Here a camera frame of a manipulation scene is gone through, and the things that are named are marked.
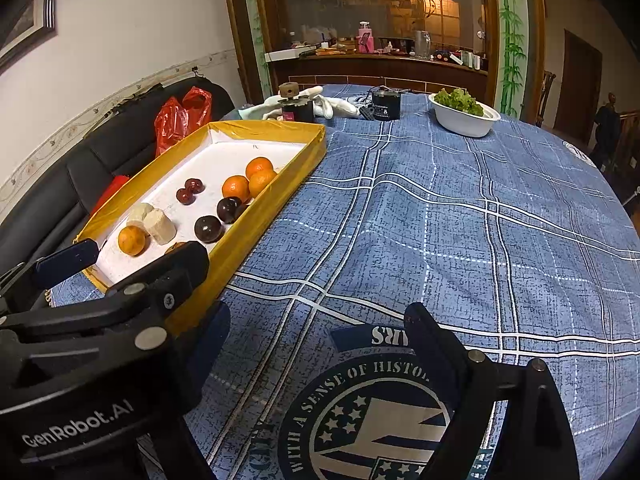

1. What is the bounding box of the pink bottle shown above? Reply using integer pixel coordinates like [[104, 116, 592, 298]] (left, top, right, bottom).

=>
[[356, 21, 376, 54]]

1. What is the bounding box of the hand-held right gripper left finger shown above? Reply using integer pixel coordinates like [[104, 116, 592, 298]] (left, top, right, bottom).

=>
[[137, 301, 232, 480]]

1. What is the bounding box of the flat red bag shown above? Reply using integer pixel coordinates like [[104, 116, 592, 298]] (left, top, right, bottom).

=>
[[89, 175, 132, 217]]

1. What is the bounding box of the light green cloth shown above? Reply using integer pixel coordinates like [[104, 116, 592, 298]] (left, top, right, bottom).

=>
[[236, 102, 281, 122]]

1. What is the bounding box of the yellow cardboard tray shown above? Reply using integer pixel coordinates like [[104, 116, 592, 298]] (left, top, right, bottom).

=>
[[75, 120, 327, 338]]

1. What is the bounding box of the peeled banana piece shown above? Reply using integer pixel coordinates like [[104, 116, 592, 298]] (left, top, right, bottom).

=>
[[126, 203, 155, 226], [144, 208, 178, 246]]

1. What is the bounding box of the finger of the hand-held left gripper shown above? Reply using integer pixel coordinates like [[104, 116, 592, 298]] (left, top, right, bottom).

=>
[[0, 242, 210, 354], [0, 239, 100, 311]]

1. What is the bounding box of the blue plaid tablecloth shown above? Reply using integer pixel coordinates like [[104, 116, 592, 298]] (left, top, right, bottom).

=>
[[47, 83, 640, 480]]

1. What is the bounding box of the black round device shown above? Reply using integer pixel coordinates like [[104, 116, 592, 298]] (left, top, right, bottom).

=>
[[357, 87, 402, 122]]

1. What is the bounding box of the wooden counter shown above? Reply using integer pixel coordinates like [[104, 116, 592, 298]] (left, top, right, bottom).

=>
[[263, 49, 490, 95]]

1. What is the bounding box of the white bowl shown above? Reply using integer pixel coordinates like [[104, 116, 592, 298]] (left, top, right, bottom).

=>
[[428, 92, 501, 138]]

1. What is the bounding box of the black leather sofa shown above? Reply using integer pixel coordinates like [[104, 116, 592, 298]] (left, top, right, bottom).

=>
[[0, 79, 236, 311]]

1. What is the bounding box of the black cylinder with brown cap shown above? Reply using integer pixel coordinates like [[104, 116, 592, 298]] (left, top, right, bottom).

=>
[[278, 82, 315, 124]]

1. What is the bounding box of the wooden door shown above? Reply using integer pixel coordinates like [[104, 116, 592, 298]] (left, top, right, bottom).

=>
[[555, 29, 603, 143]]

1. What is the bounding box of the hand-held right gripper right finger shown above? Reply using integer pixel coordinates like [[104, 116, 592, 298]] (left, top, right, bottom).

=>
[[402, 301, 582, 480]]

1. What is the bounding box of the red plastic bag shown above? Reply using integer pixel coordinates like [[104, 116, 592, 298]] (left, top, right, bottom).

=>
[[154, 86, 213, 158]]

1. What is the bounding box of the white glove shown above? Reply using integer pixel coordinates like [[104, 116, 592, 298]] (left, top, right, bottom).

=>
[[264, 86, 362, 121]]

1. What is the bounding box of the bamboo painted panel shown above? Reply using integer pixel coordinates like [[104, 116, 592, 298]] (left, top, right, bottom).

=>
[[492, 0, 531, 121], [240, 0, 273, 106]]

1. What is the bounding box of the green lettuce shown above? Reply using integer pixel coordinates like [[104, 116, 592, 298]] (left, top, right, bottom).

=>
[[434, 87, 485, 117]]

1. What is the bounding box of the wooden chair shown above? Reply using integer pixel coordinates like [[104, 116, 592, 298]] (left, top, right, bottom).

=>
[[535, 70, 557, 128]]

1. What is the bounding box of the framed wall picture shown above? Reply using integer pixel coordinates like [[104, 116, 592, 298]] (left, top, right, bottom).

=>
[[0, 0, 57, 73]]

